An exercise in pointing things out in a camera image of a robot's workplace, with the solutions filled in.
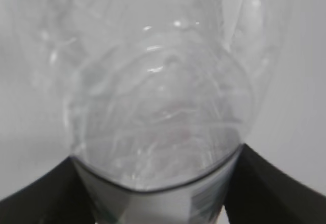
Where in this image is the clear water bottle red label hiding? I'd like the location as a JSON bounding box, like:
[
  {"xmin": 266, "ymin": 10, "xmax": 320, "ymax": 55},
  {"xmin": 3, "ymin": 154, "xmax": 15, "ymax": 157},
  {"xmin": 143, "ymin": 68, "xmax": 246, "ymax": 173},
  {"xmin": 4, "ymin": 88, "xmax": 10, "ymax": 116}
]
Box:
[{"xmin": 16, "ymin": 0, "xmax": 273, "ymax": 223}]

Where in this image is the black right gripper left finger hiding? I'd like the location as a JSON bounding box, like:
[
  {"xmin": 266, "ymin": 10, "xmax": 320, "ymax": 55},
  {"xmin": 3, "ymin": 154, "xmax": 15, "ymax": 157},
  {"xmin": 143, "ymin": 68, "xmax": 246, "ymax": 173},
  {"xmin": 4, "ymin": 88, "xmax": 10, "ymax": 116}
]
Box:
[{"xmin": 1, "ymin": 157, "xmax": 96, "ymax": 224}]

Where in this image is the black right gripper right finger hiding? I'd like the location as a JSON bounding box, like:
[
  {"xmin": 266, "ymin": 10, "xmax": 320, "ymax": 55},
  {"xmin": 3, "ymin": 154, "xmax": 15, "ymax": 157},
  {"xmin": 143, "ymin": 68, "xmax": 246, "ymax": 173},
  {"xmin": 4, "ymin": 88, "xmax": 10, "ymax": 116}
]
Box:
[{"xmin": 224, "ymin": 145, "xmax": 325, "ymax": 224}]

